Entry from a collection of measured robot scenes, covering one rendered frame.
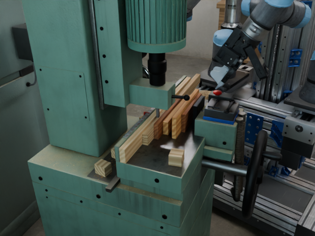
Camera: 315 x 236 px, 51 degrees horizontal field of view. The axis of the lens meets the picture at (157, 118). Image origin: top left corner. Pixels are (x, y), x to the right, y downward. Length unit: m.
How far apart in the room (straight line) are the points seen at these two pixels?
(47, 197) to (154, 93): 0.56
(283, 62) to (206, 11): 2.84
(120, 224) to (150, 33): 0.63
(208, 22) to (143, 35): 3.60
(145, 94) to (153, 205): 0.34
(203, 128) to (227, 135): 0.08
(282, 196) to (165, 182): 1.15
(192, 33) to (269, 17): 3.64
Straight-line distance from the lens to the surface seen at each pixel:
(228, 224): 2.09
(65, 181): 1.19
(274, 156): 1.03
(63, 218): 1.33
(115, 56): 1.03
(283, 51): 1.74
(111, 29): 1.01
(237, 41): 1.07
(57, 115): 1.21
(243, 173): 1.12
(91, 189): 1.14
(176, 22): 0.95
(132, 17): 0.96
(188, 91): 1.38
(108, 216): 1.18
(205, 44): 4.61
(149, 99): 1.07
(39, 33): 1.12
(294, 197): 2.04
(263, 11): 1.01
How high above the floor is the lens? 1.49
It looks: 29 degrees down
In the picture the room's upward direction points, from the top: 1 degrees counter-clockwise
